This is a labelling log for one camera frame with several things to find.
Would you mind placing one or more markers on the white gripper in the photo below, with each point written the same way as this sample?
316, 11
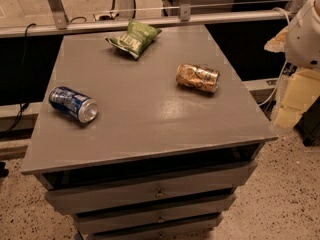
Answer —
304, 39

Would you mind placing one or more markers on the blue pepsi can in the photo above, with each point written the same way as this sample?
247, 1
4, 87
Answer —
73, 104

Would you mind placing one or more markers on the gold crushed can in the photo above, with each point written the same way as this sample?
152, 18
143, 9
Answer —
198, 77

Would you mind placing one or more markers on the green chip bag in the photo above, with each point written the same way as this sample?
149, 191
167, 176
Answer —
137, 38

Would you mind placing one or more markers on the grey drawer cabinet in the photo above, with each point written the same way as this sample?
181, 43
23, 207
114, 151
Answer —
150, 133

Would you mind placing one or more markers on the top drawer knob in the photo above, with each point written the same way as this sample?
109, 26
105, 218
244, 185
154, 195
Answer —
160, 194

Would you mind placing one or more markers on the drawer knob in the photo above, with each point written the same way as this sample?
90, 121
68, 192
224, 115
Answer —
160, 194
160, 219

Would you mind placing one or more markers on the middle drawer knob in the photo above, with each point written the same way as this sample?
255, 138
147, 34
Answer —
160, 219

